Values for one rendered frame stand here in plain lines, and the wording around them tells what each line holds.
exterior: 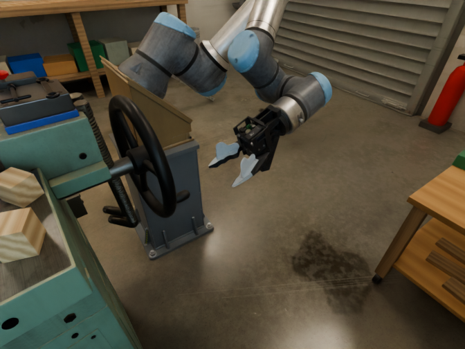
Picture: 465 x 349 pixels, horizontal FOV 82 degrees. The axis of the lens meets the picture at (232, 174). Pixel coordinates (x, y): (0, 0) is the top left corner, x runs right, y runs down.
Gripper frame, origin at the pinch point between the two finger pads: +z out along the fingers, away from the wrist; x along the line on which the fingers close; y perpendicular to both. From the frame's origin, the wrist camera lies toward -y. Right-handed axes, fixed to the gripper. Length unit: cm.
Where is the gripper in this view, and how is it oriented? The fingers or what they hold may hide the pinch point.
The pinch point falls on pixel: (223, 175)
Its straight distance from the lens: 65.5
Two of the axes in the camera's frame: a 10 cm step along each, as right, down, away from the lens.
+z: -7.4, 6.3, -2.4
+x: 6.2, 4.9, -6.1
